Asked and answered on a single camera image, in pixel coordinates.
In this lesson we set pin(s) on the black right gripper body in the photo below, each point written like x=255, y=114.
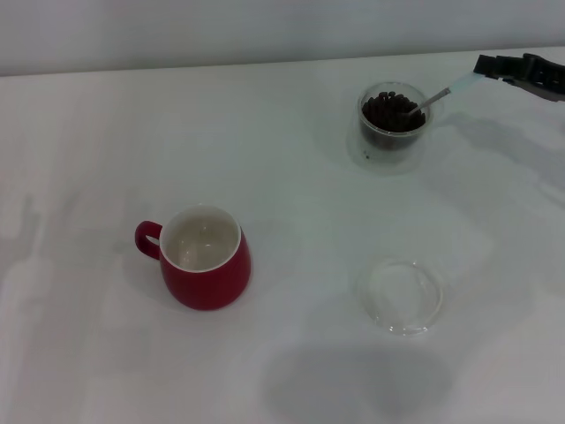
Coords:
x=549, y=81

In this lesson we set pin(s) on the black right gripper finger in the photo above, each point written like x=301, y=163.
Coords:
x=499, y=66
x=529, y=57

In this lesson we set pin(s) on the red ceramic mug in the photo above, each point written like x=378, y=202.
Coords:
x=207, y=287

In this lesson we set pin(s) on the pile of coffee beans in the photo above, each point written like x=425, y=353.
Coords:
x=388, y=117

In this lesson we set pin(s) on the clear glass saucer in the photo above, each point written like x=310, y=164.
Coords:
x=410, y=322

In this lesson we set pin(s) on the double-wall glass cup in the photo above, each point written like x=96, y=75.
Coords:
x=379, y=164

